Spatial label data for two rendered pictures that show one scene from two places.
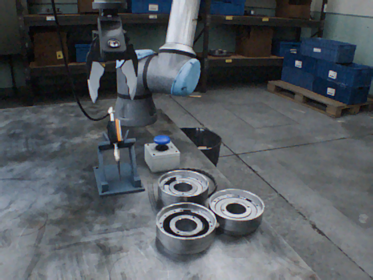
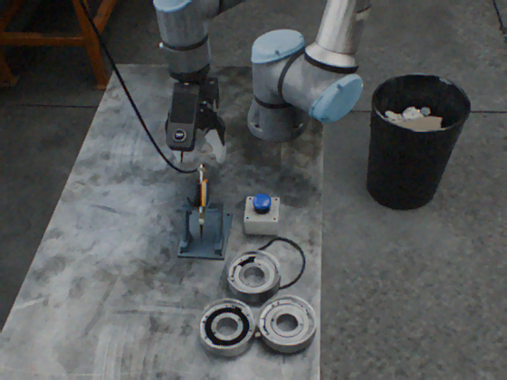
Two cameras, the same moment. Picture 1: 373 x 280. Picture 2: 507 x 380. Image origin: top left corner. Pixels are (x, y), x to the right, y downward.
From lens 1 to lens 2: 61 cm
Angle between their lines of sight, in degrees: 36
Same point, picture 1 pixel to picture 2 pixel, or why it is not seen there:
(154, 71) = (291, 84)
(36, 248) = (100, 306)
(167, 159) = (262, 224)
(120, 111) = (253, 117)
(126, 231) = (180, 309)
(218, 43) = not seen: outside the picture
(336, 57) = not seen: outside the picture
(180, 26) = (335, 23)
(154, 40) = not seen: outside the picture
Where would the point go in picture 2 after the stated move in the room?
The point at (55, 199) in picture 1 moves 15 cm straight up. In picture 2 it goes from (135, 249) to (119, 200)
